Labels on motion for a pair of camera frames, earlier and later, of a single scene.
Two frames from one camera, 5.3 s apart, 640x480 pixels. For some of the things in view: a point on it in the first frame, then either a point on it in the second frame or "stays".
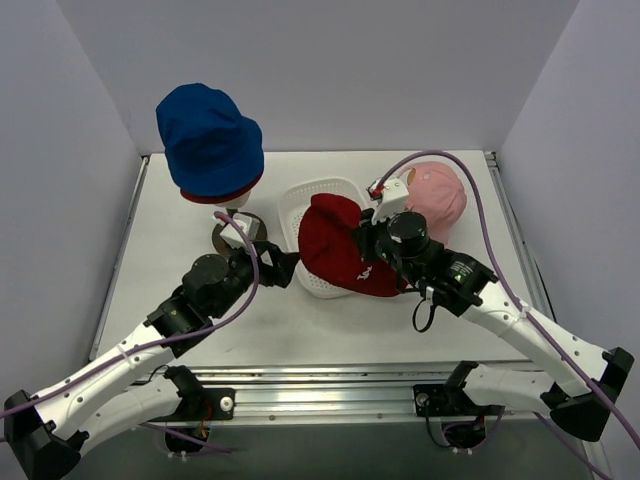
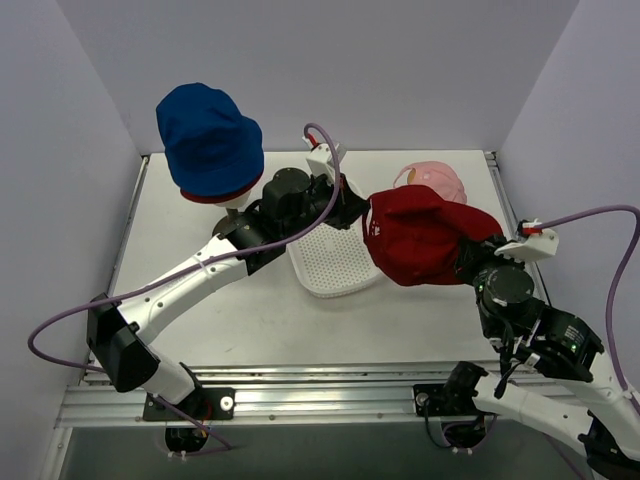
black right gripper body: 368,240 to 470,257
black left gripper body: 267,261 to 345,204
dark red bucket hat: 221,199 stays
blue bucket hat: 210,143 stays
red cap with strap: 327,240 to 414,236
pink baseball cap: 438,194 stays
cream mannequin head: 236,202 stays
